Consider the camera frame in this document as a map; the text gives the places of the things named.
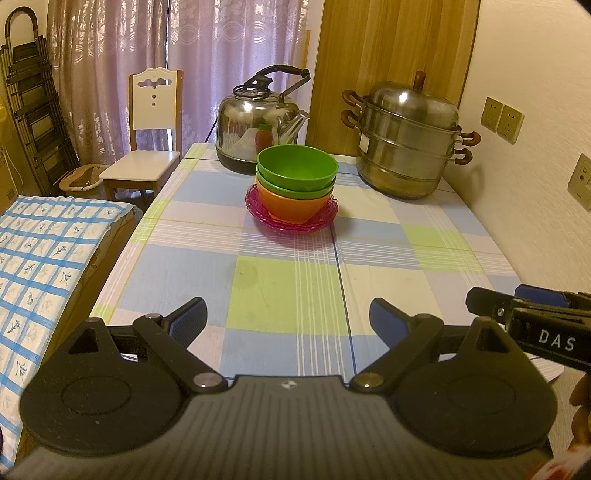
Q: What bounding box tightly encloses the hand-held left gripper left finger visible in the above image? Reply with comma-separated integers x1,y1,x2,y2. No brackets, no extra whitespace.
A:
50,296,230,395

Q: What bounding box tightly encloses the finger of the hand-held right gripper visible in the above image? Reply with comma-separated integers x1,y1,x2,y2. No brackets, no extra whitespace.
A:
514,283,573,309
465,286,515,320

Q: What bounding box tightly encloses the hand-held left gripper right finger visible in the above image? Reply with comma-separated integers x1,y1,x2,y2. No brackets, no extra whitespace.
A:
348,297,528,395

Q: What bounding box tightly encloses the large pink glass bowl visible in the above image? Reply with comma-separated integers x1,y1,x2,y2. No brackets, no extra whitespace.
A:
245,184,340,227

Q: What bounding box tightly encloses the orange plastic bowl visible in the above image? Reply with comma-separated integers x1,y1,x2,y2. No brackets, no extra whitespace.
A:
254,181,334,225

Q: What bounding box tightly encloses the large green plastic bowl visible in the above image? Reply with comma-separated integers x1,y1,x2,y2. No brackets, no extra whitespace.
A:
255,170,335,200

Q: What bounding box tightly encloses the small green plastic bowl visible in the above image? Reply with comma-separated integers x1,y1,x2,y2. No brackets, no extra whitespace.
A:
257,145,339,190

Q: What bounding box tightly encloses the person's right hand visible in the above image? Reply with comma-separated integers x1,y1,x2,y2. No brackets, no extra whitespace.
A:
569,373,591,445

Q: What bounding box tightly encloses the checked pastel tablecloth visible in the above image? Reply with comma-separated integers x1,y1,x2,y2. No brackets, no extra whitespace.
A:
88,142,566,384

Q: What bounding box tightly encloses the white wooden chair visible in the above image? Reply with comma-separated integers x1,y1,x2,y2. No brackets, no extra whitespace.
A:
98,68,184,204

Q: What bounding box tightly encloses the blue checked blanket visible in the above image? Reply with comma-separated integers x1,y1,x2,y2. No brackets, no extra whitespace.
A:
0,195,139,462

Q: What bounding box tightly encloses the stainless steel steamer pot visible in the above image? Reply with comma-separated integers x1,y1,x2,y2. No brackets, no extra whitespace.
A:
342,70,482,200

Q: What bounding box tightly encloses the woven basket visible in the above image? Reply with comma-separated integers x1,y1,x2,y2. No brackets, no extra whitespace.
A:
60,164,112,198

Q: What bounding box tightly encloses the stainless steel kettle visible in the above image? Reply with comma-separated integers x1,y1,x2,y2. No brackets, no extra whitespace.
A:
215,65,311,175

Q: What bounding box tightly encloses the black folding rack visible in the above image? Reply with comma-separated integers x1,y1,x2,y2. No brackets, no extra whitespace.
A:
0,9,81,197

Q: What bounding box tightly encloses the purple lace curtain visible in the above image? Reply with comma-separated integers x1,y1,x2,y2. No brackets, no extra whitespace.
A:
46,0,324,167

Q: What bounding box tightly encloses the wooden door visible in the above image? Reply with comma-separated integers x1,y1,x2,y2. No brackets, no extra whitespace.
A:
305,0,481,158

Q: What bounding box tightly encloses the beige wall outlet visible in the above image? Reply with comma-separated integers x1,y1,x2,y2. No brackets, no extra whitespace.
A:
480,97,505,134
499,104,525,144
567,154,591,208

